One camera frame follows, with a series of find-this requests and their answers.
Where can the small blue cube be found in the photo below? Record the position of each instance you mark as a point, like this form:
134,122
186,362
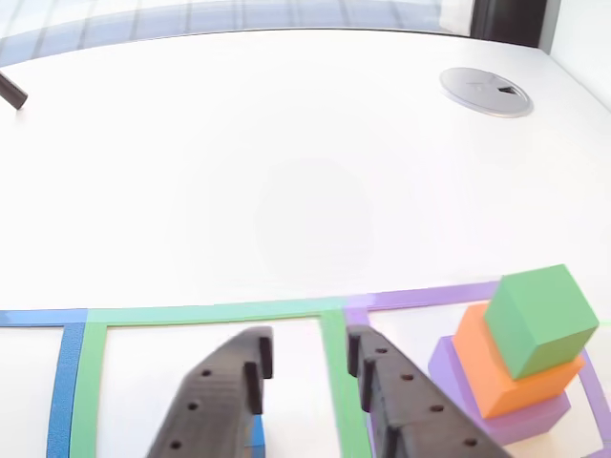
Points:
258,436

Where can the green block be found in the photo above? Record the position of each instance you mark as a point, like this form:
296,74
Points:
539,315

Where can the orange block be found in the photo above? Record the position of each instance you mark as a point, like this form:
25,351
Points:
496,381

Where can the purple flat block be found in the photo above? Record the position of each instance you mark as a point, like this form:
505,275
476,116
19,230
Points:
530,422

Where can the thin black rod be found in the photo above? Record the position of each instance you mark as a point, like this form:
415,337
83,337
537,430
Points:
12,93

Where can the purple square frame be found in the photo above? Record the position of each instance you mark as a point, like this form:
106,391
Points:
429,296

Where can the green square frame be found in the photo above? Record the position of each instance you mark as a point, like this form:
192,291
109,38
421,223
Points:
88,381

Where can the blue square frame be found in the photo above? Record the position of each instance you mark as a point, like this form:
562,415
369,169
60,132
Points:
67,381

